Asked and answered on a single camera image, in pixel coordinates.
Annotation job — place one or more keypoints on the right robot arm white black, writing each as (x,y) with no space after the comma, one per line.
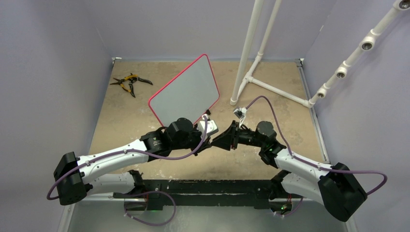
(332,186)

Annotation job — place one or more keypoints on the aluminium table frame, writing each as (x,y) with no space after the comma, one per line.
(124,119)

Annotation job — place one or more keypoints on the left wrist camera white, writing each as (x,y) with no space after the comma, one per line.
(207,125)

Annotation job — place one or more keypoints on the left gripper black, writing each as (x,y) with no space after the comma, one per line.
(207,143)

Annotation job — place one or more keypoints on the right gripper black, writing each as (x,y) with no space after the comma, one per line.
(227,138)

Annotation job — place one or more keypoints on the yellow black pliers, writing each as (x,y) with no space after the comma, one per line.
(127,83)

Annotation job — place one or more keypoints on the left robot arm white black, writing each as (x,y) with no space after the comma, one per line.
(79,176)

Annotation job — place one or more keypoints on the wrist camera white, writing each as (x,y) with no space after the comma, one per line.
(240,112)
(207,125)

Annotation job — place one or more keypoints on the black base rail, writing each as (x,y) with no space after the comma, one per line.
(259,194)

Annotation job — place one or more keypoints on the whiteboard with red frame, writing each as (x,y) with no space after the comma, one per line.
(188,95)

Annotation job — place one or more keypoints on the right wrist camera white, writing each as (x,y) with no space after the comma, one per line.
(240,112)

